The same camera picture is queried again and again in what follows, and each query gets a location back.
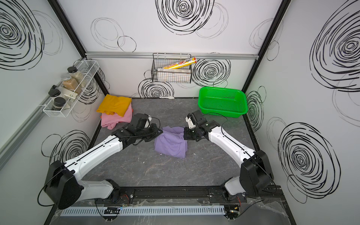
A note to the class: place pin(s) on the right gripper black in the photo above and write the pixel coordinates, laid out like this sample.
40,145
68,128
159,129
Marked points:
186,134

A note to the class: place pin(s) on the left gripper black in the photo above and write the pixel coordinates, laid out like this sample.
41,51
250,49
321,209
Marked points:
155,131

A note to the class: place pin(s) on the purple t-shirt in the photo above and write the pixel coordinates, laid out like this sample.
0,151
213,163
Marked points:
171,142

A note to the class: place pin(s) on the green plastic basket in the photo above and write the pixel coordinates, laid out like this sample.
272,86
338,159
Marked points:
227,102

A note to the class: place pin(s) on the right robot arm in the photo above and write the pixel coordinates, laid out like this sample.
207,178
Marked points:
255,169

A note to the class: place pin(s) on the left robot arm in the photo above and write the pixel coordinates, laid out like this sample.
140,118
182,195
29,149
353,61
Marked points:
64,183

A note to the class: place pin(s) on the folded pink t-shirt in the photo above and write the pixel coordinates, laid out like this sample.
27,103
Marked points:
110,121

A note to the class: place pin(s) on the folded yellow t-shirt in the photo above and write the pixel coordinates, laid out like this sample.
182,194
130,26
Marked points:
114,105

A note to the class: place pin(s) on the yellow foil roll box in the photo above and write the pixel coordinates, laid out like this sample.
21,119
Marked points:
182,64

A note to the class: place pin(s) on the spice jar black lid far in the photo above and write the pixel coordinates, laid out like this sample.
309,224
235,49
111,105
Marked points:
75,73

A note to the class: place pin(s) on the spice jar black lid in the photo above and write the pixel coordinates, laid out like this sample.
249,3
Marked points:
58,103
75,73
54,93

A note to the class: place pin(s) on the spice jar tan contents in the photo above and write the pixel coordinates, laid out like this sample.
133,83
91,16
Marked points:
69,82

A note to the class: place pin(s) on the spice jar black lid near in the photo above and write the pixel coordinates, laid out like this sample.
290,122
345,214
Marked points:
58,103

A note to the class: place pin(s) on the spice jar black lid middle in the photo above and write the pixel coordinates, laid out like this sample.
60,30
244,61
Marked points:
54,93

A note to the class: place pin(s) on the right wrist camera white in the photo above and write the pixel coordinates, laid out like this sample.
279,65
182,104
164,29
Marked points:
190,124

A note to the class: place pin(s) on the black wire wall basket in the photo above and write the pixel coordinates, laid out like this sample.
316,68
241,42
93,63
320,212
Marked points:
160,60

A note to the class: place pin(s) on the grey box in wire basket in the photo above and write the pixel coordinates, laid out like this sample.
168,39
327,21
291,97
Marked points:
173,75

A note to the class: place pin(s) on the white slotted cable duct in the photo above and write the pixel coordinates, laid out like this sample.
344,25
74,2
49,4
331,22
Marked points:
144,211

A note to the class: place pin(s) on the white wire spice shelf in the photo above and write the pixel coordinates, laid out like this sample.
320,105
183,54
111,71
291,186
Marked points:
79,102

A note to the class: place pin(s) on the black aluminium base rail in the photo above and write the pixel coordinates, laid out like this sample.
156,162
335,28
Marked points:
130,195

